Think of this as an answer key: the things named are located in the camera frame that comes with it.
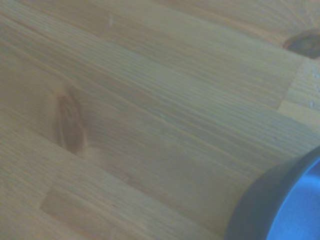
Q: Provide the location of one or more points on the blue bowl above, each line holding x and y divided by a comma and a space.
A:
300, 200

